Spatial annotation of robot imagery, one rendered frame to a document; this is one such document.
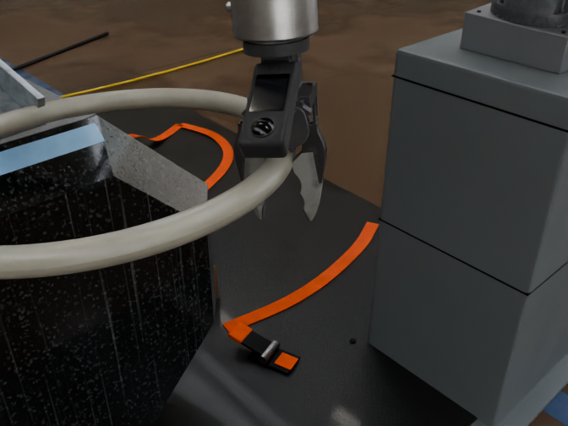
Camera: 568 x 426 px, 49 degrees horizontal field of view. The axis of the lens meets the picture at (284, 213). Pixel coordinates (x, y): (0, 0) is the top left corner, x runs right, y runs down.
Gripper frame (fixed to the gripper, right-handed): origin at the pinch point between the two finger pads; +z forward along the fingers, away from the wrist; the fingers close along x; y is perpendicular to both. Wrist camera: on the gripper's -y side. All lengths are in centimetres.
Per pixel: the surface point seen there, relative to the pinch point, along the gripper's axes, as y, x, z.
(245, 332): 67, 28, 73
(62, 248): -22.0, 15.0, -7.6
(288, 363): 62, 15, 78
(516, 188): 52, -35, 21
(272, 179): -6.3, -0.4, -7.3
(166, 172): 44, 33, 15
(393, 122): 70, -11, 14
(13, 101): 19.3, 45.4, -7.8
